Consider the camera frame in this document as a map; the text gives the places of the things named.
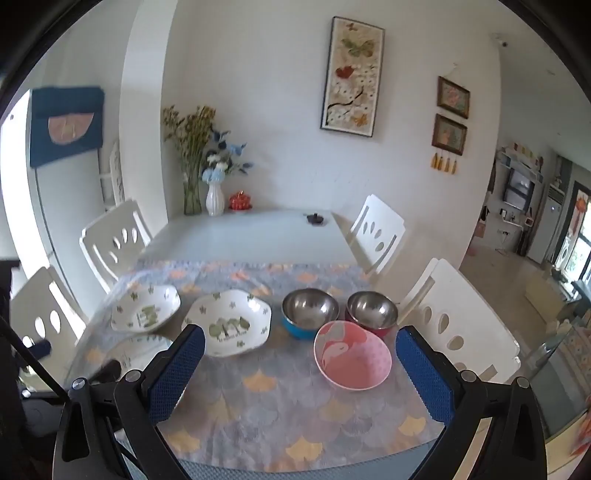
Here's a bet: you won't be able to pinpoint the pink cartoon print bowl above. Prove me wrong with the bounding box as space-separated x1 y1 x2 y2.
314 320 393 391

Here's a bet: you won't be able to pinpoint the standing air conditioner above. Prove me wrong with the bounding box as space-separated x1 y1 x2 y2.
529 185 565 264

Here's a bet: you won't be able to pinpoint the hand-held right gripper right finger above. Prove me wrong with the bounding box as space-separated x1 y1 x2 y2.
394 325 548 480

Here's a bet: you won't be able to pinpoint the television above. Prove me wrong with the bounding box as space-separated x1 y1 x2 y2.
504 168 536 208

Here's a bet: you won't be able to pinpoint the framed butterfly picture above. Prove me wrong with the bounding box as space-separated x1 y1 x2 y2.
320 16 386 138

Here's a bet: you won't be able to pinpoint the white carved corner shelf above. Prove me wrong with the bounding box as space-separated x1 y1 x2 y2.
99 141 125 210

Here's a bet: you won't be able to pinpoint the white dining chair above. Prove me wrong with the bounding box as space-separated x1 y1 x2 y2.
79 198 154 294
9 265 88 393
398 257 522 384
347 194 407 280

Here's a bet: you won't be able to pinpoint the white wall shelf unit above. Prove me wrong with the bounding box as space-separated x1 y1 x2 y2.
489 144 548 217

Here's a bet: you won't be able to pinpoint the clear glass vase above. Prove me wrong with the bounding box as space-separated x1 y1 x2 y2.
183 171 203 216

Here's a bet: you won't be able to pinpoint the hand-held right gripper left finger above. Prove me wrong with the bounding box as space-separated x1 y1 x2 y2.
54 323 206 480

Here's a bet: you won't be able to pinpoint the steel bowl pink outside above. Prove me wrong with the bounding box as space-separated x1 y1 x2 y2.
345 291 399 339

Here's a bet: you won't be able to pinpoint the yellow hanging tassels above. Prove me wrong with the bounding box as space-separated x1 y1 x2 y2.
431 154 460 174

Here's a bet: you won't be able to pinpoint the small framed picture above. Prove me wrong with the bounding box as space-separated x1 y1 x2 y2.
437 76 471 120
431 114 468 156

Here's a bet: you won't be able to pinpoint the white plate green print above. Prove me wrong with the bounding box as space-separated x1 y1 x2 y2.
111 285 182 334
182 290 271 358
108 335 174 374

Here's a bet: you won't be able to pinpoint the window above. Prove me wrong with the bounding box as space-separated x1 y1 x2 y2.
0 92 51 287

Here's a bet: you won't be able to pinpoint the yellow dried flowers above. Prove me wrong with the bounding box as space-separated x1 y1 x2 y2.
161 105 217 185

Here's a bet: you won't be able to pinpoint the blue artificial flowers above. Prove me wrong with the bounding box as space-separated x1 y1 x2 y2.
202 129 254 185

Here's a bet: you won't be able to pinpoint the white ribbed vase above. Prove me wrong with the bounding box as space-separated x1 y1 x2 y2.
206 182 225 217

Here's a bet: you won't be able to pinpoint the white refrigerator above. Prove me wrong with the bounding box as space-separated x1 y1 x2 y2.
32 152 116 278

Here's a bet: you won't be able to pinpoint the blue cloth cover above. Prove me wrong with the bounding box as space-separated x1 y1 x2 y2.
30 86 105 168

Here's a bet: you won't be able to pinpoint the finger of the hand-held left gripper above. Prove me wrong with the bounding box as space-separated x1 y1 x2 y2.
88 359 123 385
22 339 52 360

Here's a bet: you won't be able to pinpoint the black cable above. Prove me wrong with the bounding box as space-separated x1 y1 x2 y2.
0 316 70 402

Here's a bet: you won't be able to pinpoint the grey orange fan-pattern tablecloth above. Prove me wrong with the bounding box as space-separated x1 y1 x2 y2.
69 259 444 472

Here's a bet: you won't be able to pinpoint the steel bowl blue outside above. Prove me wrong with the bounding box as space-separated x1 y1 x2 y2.
281 288 341 340

